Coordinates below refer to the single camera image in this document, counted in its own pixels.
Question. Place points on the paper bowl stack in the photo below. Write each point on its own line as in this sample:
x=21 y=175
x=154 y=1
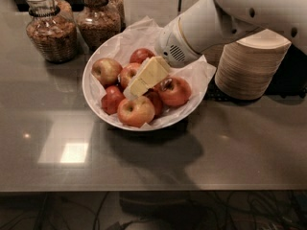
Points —
x=213 y=54
x=247 y=66

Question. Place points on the paper bowl stack back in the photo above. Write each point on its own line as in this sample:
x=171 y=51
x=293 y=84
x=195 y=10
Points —
x=213 y=54

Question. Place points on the glass granola jar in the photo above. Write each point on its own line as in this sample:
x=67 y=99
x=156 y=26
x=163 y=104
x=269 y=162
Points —
x=52 y=31
x=98 y=22

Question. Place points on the yellow-red apple left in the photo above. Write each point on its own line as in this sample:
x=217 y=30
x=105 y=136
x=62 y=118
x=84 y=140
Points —
x=106 y=71

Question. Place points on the red apple right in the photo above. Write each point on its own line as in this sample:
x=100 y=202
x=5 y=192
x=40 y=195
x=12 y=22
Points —
x=174 y=91

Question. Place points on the white paper liner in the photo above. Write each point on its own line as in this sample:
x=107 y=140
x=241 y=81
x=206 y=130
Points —
x=195 y=77

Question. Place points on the white bowl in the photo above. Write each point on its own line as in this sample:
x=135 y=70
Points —
x=92 y=93

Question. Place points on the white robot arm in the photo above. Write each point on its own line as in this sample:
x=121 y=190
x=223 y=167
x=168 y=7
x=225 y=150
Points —
x=223 y=22

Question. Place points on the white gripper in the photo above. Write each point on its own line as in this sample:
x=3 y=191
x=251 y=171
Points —
x=171 y=46

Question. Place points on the dark red apple front-left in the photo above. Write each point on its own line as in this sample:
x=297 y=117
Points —
x=111 y=99

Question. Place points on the white box left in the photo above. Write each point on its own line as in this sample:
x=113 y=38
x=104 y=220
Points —
x=161 y=11

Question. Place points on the glass granola jar right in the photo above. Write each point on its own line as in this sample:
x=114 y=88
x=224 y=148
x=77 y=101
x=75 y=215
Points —
x=98 y=22

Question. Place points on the red apple back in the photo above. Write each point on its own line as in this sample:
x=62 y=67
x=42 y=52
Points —
x=140 y=54

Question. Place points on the yellow-red apple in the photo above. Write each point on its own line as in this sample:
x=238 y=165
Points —
x=137 y=112
x=106 y=71

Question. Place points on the yellow-red apple front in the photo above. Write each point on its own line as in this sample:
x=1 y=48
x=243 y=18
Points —
x=137 y=112

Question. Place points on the red apple under front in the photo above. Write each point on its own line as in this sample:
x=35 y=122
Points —
x=156 y=101

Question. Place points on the red apple with sticker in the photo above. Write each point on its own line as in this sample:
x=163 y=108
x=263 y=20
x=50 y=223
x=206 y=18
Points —
x=128 y=72

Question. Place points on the paper bowl stack front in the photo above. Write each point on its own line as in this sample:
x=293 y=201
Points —
x=247 y=66

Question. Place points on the glass granola jar left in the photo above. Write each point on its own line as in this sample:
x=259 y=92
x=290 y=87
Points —
x=52 y=31

